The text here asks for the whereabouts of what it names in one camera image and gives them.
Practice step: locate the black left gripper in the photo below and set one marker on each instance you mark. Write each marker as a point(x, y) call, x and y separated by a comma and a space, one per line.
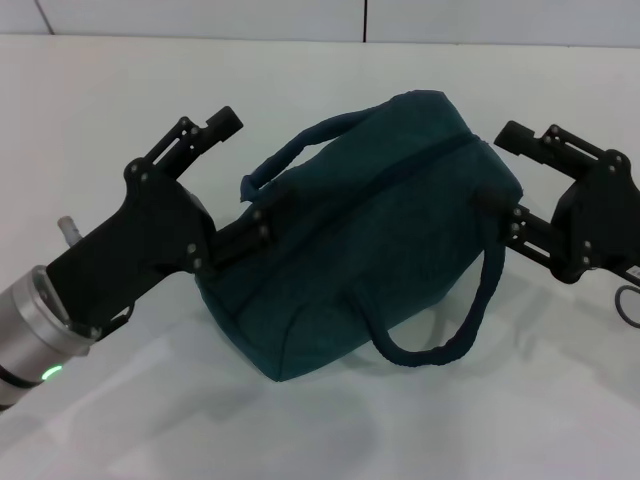
point(135, 240)

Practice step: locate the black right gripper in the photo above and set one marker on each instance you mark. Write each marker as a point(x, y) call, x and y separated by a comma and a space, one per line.
point(600, 220)

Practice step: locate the dark teal insulated lunch bag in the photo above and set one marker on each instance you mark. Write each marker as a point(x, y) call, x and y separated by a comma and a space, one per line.
point(360, 240)

